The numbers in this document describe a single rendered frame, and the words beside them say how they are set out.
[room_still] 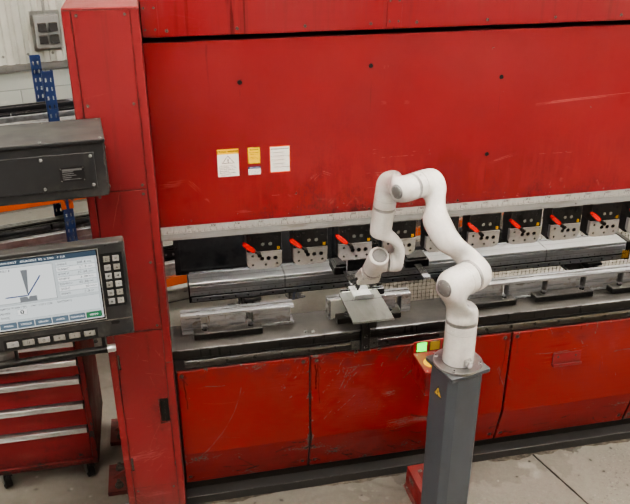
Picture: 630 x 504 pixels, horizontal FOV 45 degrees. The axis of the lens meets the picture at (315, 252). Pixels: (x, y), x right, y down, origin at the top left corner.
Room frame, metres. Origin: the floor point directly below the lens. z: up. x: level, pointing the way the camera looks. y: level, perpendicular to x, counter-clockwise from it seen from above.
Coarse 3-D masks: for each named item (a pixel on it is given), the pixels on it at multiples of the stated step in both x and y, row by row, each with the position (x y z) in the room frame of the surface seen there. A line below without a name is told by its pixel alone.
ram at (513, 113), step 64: (192, 64) 2.88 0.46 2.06; (256, 64) 2.93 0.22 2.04; (320, 64) 2.98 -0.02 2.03; (384, 64) 3.04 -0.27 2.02; (448, 64) 3.09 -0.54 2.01; (512, 64) 3.15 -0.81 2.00; (576, 64) 3.21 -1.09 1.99; (192, 128) 2.88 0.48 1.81; (256, 128) 2.93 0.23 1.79; (320, 128) 2.98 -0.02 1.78; (384, 128) 3.04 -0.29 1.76; (448, 128) 3.10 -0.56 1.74; (512, 128) 3.16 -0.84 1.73; (576, 128) 3.22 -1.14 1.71; (192, 192) 2.87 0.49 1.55; (256, 192) 2.93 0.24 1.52; (320, 192) 2.98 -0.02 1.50; (448, 192) 3.10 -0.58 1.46; (512, 192) 3.16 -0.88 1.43; (576, 192) 3.23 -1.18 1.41
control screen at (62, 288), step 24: (0, 264) 2.18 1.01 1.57; (24, 264) 2.20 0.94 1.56; (48, 264) 2.22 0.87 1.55; (72, 264) 2.25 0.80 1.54; (96, 264) 2.27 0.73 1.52; (0, 288) 2.18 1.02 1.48; (24, 288) 2.20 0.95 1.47; (48, 288) 2.22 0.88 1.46; (72, 288) 2.24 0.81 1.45; (96, 288) 2.26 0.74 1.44; (0, 312) 2.17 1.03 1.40; (48, 312) 2.22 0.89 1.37; (72, 312) 2.24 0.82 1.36; (96, 312) 2.26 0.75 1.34
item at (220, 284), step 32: (448, 256) 3.43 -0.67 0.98; (512, 256) 3.47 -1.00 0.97; (544, 256) 3.51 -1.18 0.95; (576, 256) 3.55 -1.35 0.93; (608, 256) 3.59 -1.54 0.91; (192, 288) 3.14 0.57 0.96; (224, 288) 3.17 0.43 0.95; (256, 288) 3.20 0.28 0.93; (288, 288) 3.23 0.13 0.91; (320, 288) 3.27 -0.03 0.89
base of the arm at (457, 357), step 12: (444, 336) 2.47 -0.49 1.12; (456, 336) 2.42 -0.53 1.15; (468, 336) 2.41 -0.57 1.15; (444, 348) 2.46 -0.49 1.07; (456, 348) 2.41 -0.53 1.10; (468, 348) 2.42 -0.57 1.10; (444, 360) 2.45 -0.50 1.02; (456, 360) 2.41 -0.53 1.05; (468, 360) 2.42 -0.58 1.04; (480, 360) 2.47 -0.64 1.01; (444, 372) 2.40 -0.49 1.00; (456, 372) 2.39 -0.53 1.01; (468, 372) 2.39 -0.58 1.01
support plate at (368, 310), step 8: (344, 296) 2.99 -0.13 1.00; (352, 296) 2.99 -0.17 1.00; (376, 296) 2.99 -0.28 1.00; (344, 304) 2.92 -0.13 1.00; (352, 304) 2.92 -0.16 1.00; (360, 304) 2.92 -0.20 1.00; (368, 304) 2.92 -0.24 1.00; (376, 304) 2.92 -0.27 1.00; (384, 304) 2.92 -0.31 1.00; (352, 312) 2.85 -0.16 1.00; (360, 312) 2.85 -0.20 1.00; (368, 312) 2.85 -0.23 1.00; (376, 312) 2.85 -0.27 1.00; (384, 312) 2.85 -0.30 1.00; (352, 320) 2.78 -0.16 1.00; (360, 320) 2.78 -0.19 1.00; (368, 320) 2.78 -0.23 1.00; (376, 320) 2.79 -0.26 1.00; (384, 320) 2.80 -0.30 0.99
